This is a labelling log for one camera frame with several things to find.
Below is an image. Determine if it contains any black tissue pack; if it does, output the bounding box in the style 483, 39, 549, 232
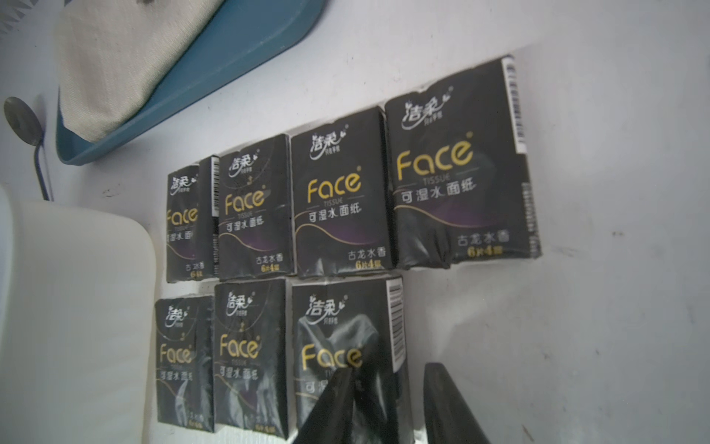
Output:
166, 155, 219, 283
155, 295, 216, 433
290, 107, 395, 279
218, 134, 295, 281
385, 55, 542, 270
213, 279, 290, 438
291, 274, 414, 443

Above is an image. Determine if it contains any black metal spoon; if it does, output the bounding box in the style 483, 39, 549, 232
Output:
3, 96, 53, 202

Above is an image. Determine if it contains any beige folded cloth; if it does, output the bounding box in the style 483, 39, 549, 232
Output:
55, 1, 222, 142

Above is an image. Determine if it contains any white plastic storage box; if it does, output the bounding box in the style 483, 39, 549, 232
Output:
1, 189, 156, 443

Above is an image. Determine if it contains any teal plastic tray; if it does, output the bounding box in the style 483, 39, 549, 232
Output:
55, 0, 327, 166

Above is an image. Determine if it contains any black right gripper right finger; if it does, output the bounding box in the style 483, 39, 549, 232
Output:
423, 363, 491, 444

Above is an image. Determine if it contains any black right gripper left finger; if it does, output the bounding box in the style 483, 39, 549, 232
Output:
294, 367, 355, 444

